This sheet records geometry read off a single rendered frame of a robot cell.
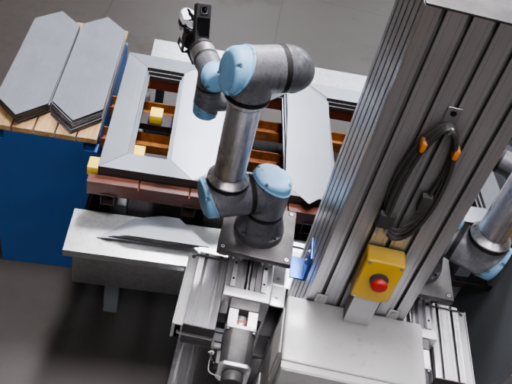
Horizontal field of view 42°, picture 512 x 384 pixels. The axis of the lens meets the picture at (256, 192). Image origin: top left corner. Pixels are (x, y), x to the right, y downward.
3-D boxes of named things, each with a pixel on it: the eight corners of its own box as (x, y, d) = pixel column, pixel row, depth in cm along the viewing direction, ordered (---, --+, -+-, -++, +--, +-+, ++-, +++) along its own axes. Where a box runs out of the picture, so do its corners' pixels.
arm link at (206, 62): (201, 97, 186) (206, 71, 180) (191, 73, 193) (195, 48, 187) (228, 95, 189) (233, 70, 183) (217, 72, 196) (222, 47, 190)
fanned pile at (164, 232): (102, 213, 243) (103, 206, 240) (209, 228, 248) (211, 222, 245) (96, 238, 234) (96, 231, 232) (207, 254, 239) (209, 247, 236)
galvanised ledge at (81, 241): (74, 213, 245) (74, 208, 243) (413, 261, 261) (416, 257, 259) (62, 255, 230) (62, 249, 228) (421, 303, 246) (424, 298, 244)
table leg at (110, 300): (105, 299, 298) (112, 193, 252) (119, 302, 299) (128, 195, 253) (103, 311, 294) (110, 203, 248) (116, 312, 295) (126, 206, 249)
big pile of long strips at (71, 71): (41, 16, 307) (40, 4, 303) (128, 31, 312) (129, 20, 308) (-12, 123, 250) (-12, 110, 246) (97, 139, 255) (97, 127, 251)
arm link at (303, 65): (332, 37, 159) (257, 80, 205) (289, 38, 155) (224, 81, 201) (337, 86, 159) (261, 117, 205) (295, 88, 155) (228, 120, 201)
